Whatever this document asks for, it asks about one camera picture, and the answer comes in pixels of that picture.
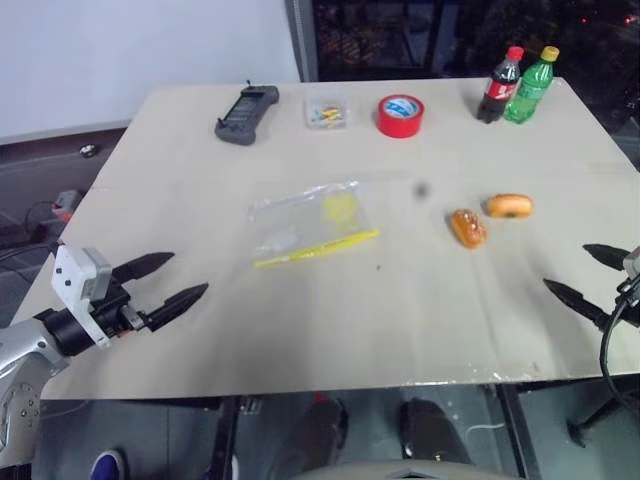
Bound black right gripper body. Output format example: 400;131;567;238
610;273;640;330

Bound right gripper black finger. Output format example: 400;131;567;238
582;243;631;274
542;278;614;330

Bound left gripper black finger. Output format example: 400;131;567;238
143;282;211;333
112;252;177;288

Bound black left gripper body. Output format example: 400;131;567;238
92;277;151;342

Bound orange hot dog bun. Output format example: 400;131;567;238
485;193;534;220

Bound oval glazed bread roll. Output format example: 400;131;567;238
450;208;489;250

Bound clear zip bag yellow seal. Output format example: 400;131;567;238
247;179;381;271

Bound grey power adapter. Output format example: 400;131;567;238
52;189;81;220

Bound black floor stand base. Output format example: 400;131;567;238
566;389;617;447

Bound black table leg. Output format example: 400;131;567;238
213;397;240;480
492;382;530;480

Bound blue shoe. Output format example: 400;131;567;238
91;448;127;480

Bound grey handheld remote controller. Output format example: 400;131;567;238
214;80;280;147

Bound green soda bottle yellow cap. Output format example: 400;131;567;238
503;45;560;125

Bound dark rounded shape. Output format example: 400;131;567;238
299;397;350;466
398;397;472;466

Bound cola bottle red cap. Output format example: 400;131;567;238
476;46;525;124

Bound clear plastic box small parts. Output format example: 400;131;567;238
302;92;351;131

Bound grey rounded robot torso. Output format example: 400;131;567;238
299;459;501;480

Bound red tape roll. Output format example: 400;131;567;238
377;93;426;139

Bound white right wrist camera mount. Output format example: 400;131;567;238
621;244;640;277

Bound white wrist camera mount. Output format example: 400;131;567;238
621;244;640;277
49;243;114;350

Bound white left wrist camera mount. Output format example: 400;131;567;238
49;243;114;350

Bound grey window frame post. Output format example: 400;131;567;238
284;0;320;84

